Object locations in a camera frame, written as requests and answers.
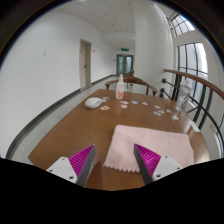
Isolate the glass double door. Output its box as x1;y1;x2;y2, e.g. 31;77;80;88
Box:
116;54;135;77

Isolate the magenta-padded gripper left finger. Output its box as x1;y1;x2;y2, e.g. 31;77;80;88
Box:
45;143;97;188

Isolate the pink towel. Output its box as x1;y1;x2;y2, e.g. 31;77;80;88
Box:
102;124;195;174

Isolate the wooden handrail with black bars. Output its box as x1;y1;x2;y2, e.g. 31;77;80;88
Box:
159;68;224;158

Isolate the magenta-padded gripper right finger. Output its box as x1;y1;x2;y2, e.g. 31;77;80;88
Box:
133;143;183;186

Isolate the clear plastic drink bottle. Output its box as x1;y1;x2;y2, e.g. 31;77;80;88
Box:
173;78;193;116

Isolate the tall black-framed window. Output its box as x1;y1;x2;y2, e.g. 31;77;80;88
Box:
176;42;209;103

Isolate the beige wall door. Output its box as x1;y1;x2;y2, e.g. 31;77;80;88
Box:
79;38;93;90

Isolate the white paper sheet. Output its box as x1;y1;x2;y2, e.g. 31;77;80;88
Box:
188;120;201;133

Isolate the wooden chair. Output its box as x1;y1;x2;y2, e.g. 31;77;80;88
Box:
104;76;158;97

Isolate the small black-framed window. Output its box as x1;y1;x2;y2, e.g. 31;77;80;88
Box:
169;13;196;37

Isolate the spray bottle with orange label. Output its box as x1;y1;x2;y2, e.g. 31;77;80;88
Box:
115;73;125;100

